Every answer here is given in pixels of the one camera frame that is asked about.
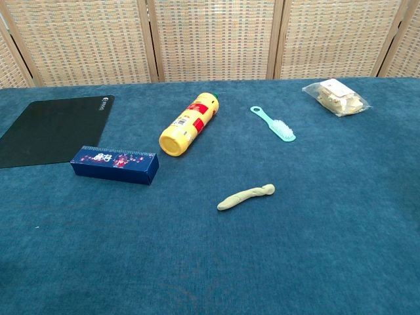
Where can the blue plush tablecloth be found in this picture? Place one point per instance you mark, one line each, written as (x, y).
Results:
(229, 262)

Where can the dark blue printed carton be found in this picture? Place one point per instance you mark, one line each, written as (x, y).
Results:
(111, 170)

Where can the black mouse pad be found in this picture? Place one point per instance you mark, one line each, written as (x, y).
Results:
(49, 131)

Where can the clear bag of snacks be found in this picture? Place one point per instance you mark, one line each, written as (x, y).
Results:
(334, 96)

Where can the teal plastic brush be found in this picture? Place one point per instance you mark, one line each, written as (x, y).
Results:
(283, 128)

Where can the yellow bottle with red label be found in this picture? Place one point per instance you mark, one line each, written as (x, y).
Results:
(187, 126)

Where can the woven bamboo folding screen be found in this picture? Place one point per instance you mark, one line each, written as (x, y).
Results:
(213, 33)

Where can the beige dough stick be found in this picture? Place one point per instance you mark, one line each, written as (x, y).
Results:
(243, 198)

